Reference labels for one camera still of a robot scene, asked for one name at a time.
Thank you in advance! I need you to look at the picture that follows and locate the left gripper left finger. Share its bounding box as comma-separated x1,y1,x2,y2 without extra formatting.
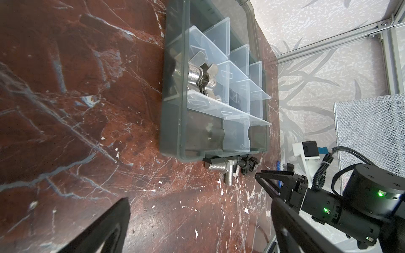
60,198,131,253

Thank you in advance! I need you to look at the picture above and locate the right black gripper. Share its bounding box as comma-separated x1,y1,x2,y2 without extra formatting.
255,170,381,248

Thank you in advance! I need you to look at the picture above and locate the silver wing nut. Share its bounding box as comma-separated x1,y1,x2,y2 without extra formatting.
187,51,221,102

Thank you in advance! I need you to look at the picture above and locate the white wire mesh basket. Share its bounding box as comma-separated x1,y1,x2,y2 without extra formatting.
333,94,405,177

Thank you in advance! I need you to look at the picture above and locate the clear compartment organizer box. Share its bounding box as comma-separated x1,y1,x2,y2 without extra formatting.
159,1,271,162

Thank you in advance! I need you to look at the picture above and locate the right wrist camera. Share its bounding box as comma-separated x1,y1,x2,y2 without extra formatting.
292,141,329,188

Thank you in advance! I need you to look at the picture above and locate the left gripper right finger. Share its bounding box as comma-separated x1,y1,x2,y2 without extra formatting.
271,198,341,253

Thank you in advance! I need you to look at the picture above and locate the silver bolt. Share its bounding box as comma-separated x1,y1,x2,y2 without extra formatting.
203,157,238,186

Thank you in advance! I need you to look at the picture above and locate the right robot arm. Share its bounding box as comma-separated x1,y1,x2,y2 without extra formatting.
255,163,405,253

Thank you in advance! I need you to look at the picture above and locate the black threaded bolt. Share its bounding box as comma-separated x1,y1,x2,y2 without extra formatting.
237,155,258,176

